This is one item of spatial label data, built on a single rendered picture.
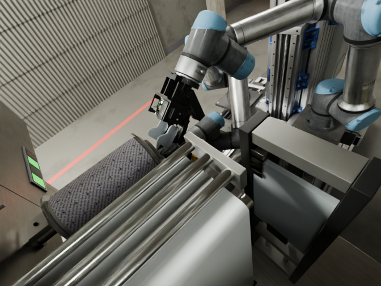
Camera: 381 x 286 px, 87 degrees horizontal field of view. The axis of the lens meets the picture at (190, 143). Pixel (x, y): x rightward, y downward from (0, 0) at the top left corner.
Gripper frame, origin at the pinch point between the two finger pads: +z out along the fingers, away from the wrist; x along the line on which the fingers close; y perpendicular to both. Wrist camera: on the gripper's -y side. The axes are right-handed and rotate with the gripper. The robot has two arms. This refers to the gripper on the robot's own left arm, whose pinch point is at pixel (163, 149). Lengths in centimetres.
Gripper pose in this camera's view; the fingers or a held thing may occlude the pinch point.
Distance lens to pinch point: 57.1
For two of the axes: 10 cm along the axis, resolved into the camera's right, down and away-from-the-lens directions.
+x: 6.4, 4.5, -6.2
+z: -4.1, 8.8, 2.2
